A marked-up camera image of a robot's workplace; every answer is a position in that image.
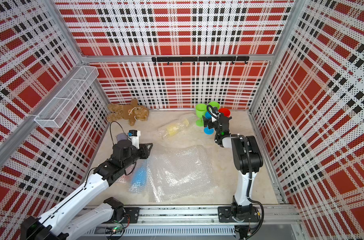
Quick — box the light blue glass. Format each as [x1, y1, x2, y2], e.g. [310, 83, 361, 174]
[203, 112, 214, 135]

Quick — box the red glass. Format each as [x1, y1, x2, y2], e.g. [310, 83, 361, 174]
[219, 108, 231, 118]

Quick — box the green wine glass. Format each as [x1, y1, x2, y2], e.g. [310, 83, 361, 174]
[196, 104, 207, 127]
[208, 101, 220, 110]

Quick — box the pink glass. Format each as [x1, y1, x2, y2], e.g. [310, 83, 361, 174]
[117, 174, 133, 184]

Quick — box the yellow glass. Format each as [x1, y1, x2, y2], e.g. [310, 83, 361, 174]
[157, 116, 196, 139]

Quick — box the bubble wrap sheet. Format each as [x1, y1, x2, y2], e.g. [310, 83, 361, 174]
[147, 145, 217, 203]

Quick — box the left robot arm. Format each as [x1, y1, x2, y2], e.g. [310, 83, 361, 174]
[20, 140, 153, 240]

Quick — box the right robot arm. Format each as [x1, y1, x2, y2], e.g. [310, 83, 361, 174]
[203, 105, 263, 223]

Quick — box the blue glass in bubble wrap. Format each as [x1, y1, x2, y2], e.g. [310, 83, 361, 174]
[129, 163, 147, 194]

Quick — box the purple glass in bubble wrap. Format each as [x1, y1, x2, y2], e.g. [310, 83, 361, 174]
[116, 133, 128, 142]

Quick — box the brown teddy bear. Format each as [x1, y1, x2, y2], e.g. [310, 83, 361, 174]
[107, 99, 149, 126]

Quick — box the green circuit board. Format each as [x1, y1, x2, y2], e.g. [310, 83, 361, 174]
[105, 225, 125, 237]

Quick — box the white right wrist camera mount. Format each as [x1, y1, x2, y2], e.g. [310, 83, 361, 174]
[209, 112, 218, 123]

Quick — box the black hook rail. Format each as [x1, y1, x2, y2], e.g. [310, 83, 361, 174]
[151, 56, 250, 64]

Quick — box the white wire mesh basket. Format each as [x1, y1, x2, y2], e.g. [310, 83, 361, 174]
[34, 66, 98, 128]

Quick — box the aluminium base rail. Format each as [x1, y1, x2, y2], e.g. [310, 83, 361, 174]
[80, 204, 305, 240]

